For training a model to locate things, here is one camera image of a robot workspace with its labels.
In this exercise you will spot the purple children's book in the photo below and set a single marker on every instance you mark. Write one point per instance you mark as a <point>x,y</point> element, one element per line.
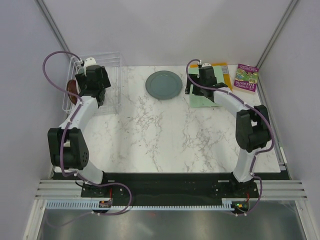
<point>246,78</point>

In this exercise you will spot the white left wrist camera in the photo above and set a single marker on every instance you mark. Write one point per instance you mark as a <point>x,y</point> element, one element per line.
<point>90,61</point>

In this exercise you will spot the dark red patterned plate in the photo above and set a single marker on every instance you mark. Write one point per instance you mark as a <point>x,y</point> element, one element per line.
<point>71,87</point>

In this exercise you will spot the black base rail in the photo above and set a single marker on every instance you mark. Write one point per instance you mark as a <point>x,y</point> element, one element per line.
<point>170,188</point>

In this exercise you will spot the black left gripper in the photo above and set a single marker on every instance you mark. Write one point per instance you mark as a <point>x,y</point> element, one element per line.
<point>81,80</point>

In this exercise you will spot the white cable duct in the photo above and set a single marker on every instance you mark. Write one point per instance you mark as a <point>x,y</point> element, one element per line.
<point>99,205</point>

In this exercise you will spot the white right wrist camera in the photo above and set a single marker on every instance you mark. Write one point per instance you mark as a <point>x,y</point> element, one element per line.
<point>204,65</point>

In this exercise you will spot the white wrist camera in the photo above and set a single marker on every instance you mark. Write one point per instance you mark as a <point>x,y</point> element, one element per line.
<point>204,65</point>
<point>90,61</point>

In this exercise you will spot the grey plate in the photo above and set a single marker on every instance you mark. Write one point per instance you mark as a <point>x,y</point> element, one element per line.
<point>163,85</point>

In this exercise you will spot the green folder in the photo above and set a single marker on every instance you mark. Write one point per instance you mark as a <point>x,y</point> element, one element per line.
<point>196,101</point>

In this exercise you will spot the white wire dish rack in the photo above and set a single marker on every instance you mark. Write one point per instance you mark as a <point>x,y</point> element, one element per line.
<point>113,63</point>

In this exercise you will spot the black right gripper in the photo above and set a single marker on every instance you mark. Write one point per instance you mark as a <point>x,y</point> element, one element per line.
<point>195,78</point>

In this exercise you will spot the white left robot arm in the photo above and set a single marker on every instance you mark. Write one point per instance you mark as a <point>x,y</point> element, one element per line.
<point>67,146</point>

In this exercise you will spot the orange folder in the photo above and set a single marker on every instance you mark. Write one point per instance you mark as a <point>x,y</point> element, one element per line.
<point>221,72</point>

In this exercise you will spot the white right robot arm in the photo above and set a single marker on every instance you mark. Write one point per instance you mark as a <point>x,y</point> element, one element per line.
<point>253,132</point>

